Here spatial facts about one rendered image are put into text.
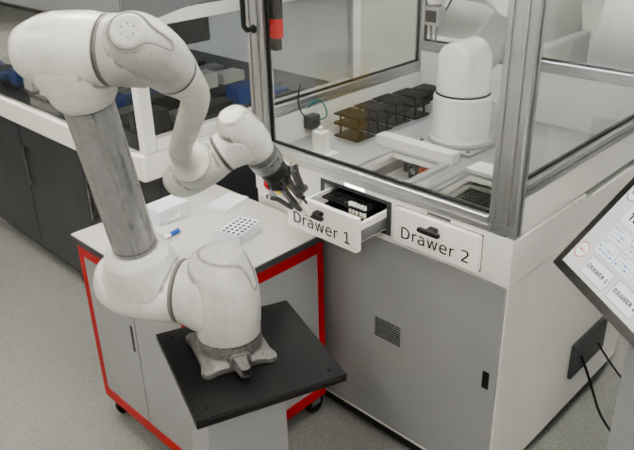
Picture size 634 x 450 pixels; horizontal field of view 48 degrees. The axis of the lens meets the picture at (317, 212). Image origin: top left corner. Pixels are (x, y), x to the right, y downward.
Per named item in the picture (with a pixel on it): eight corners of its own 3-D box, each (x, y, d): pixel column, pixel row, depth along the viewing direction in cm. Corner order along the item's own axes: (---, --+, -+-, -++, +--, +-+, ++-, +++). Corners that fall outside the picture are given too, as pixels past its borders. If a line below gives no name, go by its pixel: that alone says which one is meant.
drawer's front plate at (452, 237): (476, 274, 193) (479, 238, 188) (392, 240, 212) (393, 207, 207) (479, 271, 194) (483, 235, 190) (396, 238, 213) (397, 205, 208)
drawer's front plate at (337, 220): (357, 254, 205) (357, 220, 200) (288, 224, 223) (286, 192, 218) (360, 252, 206) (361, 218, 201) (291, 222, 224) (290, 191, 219)
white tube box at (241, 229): (240, 246, 223) (239, 236, 221) (218, 241, 226) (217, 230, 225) (260, 230, 232) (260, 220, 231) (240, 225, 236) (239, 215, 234)
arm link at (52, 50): (178, 339, 166) (94, 327, 171) (203, 290, 178) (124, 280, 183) (84, 34, 118) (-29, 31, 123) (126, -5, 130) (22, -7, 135)
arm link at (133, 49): (202, 37, 134) (137, 35, 137) (161, -9, 117) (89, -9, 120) (191, 103, 132) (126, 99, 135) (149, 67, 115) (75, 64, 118)
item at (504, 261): (508, 288, 189) (513, 241, 183) (256, 187, 254) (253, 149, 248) (649, 182, 250) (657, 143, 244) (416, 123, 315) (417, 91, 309)
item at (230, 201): (226, 214, 244) (226, 209, 243) (207, 208, 248) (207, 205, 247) (248, 200, 254) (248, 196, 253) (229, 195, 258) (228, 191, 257)
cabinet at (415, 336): (487, 507, 223) (511, 291, 188) (267, 367, 288) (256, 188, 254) (616, 366, 284) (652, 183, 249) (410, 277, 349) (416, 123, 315)
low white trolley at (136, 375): (207, 503, 227) (182, 303, 194) (105, 412, 266) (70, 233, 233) (330, 411, 264) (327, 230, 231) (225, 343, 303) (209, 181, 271)
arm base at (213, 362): (208, 391, 157) (206, 371, 155) (184, 339, 176) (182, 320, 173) (285, 370, 163) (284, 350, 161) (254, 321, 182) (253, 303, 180)
